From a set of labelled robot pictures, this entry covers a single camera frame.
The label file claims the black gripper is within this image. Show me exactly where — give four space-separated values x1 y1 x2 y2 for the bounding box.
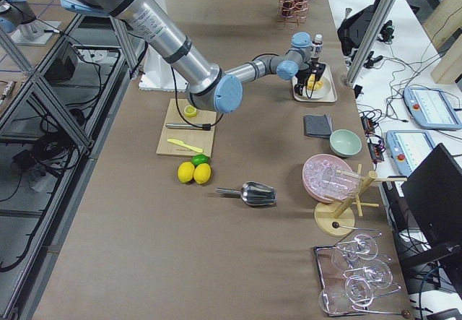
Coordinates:
293 63 326 98

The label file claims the glazed twisted donut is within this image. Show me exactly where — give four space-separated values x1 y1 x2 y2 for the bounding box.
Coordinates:
307 74 323 91

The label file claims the white round plate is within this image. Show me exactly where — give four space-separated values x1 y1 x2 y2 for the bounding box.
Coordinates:
301 77 331 100

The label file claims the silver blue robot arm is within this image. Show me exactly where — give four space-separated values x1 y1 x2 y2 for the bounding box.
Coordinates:
60 0 312 113

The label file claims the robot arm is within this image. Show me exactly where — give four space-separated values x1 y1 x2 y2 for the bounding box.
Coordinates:
1 0 61 46

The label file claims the cream rabbit tray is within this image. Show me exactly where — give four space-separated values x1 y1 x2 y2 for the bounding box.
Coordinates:
292 63 337 103

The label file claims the dark tea bottle on tray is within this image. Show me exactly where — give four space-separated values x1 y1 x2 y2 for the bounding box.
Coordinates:
310 34 323 64

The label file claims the dark mirrored glass tray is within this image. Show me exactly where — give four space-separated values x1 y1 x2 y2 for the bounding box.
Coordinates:
313 246 372 317

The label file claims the grey folded cloth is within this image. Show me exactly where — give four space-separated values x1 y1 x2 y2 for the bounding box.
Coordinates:
303 114 332 139

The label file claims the mint green bowl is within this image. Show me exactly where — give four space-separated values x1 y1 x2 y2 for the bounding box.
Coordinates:
329 129 362 157

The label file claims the bottle in copper rack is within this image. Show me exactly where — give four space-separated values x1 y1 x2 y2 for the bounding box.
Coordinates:
281 0 294 17

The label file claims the pink bowl with ice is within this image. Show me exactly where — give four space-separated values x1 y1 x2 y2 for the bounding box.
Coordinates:
302 154 359 203

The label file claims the clear glass on stand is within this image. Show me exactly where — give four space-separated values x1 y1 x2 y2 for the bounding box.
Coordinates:
320 167 360 194

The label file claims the steel muddler bar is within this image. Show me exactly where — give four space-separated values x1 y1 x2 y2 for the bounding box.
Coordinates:
165 123 212 131

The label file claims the half lemon slice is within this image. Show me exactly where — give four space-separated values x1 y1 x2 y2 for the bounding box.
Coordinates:
183 105 198 117

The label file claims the teach pendant near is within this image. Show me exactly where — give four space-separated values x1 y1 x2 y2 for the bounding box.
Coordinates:
385 130 435 176

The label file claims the teach pendant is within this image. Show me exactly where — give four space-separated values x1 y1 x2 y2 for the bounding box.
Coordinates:
403 87 461 131
385 130 435 176

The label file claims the metal ice scoop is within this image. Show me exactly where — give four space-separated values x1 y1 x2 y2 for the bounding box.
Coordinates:
216 181 276 207

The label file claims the teach pendant far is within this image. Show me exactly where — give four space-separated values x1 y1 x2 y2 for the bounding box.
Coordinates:
403 87 461 131

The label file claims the wooden cutting board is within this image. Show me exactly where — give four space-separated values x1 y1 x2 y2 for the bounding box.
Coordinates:
156 98 217 157

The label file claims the green lime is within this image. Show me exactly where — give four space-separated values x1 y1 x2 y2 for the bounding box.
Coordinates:
191 154 209 167

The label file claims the yellow lemon beside lime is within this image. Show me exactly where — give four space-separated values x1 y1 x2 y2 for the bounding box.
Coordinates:
193 163 212 184

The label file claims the yellow plastic knife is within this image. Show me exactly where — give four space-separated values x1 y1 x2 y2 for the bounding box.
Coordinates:
167 139 204 153

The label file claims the wooden cup tree stand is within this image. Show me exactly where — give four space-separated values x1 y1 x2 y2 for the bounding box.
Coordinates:
314 171 407 237

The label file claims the yellow lemon near edge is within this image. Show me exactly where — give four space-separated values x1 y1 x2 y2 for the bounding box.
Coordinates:
177 161 196 183

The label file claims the black monitor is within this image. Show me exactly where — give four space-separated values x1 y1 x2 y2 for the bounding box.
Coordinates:
401 144 461 268

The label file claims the wine glass rear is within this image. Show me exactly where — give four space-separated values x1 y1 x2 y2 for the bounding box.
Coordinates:
334 234 378 262

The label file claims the wine glass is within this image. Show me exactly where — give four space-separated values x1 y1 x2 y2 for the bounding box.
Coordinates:
343 259 393 290
318 276 373 316
334 234 378 262

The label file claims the wine glass middle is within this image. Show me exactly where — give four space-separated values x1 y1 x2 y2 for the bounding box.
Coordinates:
343 259 393 290

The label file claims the wine glass front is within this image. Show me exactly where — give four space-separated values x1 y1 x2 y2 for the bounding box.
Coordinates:
318 276 373 316

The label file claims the copper wire bottle rack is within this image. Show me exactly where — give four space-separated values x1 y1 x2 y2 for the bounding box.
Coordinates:
278 0 309 25

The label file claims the aluminium frame post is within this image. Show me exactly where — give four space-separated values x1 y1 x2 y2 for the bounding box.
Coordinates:
344 0 395 87

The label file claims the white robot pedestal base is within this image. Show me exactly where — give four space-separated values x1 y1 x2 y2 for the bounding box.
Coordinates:
139 0 175 91

